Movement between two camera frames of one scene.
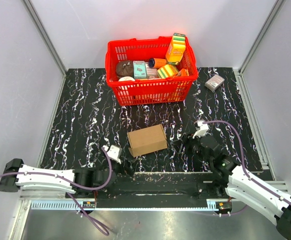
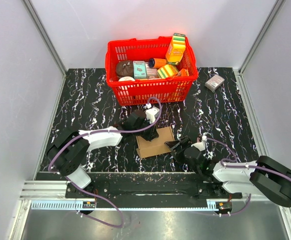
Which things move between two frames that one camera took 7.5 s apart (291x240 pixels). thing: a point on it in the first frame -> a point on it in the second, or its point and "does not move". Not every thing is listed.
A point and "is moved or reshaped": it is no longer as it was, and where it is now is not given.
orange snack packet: x=183 y=72 does not move
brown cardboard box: x=146 y=140 is moved or reshaped
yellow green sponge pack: x=167 y=71 does not move
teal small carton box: x=139 y=69 does not move
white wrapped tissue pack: x=214 y=82 does not move
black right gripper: x=177 y=145 -> x=184 y=142
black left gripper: x=133 y=162 -> x=152 y=134
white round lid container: x=126 y=78 does not move
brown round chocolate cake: x=125 y=68 does not move
